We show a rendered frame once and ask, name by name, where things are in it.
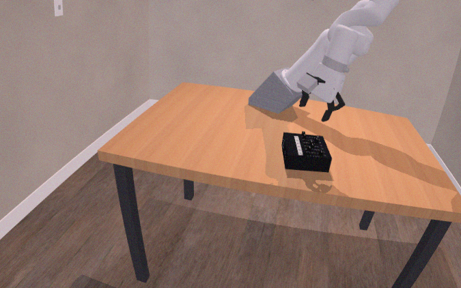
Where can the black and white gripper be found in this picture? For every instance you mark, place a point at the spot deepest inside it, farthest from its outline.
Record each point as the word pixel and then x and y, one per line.
pixel 328 91

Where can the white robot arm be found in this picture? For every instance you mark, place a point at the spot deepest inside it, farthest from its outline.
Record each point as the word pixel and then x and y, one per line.
pixel 335 46

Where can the black lighting desk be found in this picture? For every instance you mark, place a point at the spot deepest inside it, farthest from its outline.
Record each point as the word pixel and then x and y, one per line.
pixel 299 155

